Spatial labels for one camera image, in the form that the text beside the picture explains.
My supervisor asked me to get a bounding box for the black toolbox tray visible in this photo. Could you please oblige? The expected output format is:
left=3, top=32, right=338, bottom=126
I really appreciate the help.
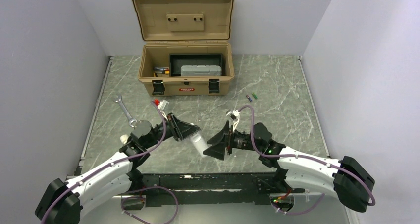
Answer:
left=169, top=53, right=224, bottom=77

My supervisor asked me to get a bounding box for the silver open-end wrench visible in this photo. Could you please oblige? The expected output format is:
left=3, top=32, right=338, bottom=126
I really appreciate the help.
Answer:
left=114, top=94, right=138, bottom=128

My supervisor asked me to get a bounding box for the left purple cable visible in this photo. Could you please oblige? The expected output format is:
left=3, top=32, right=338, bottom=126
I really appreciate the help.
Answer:
left=39, top=101, right=179, bottom=224

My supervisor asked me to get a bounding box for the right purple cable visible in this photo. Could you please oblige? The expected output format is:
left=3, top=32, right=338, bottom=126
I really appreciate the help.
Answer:
left=237, top=105, right=376, bottom=216

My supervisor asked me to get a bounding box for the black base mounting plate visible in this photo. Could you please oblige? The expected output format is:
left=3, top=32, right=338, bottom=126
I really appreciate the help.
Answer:
left=124, top=172, right=303, bottom=207

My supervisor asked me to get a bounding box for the aluminium rail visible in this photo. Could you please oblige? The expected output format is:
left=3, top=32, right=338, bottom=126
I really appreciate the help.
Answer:
left=60, top=172, right=351, bottom=199

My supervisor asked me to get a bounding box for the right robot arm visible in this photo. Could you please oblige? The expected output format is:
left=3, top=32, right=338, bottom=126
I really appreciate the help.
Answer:
left=203, top=122, right=376, bottom=213

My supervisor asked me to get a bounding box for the purple cable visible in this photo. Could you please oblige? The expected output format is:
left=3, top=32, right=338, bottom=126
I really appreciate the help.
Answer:
left=39, top=101, right=179, bottom=224
left=237, top=105, right=376, bottom=216

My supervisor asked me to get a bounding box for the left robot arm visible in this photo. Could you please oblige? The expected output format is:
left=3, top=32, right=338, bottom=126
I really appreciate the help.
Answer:
left=35, top=113, right=201, bottom=224

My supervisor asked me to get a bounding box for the white remote control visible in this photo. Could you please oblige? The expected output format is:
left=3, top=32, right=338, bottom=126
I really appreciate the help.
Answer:
left=190, top=132, right=208, bottom=158

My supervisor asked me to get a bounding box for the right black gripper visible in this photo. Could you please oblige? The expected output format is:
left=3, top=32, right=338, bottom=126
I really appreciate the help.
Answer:
left=204, top=120, right=263, bottom=160

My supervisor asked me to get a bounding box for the grey plastic case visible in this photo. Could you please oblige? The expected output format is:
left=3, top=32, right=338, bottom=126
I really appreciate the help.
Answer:
left=181, top=65, right=222, bottom=77

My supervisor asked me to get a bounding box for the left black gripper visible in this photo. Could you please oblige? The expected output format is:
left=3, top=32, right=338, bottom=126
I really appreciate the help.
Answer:
left=143, top=113, right=200, bottom=149

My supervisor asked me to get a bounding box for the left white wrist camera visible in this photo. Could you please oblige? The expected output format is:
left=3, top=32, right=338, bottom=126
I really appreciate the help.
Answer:
left=153, top=99, right=169, bottom=110

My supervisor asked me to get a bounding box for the orange handled tool in toolbox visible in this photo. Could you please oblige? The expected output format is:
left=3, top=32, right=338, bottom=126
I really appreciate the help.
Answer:
left=153, top=67, right=170, bottom=77

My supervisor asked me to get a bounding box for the tan plastic toolbox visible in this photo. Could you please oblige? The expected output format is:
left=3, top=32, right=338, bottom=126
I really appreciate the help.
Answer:
left=132, top=0, right=234, bottom=97

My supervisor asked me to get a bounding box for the small white cylinder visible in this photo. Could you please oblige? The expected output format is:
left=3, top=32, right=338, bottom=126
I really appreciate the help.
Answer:
left=119, top=134, right=129, bottom=145

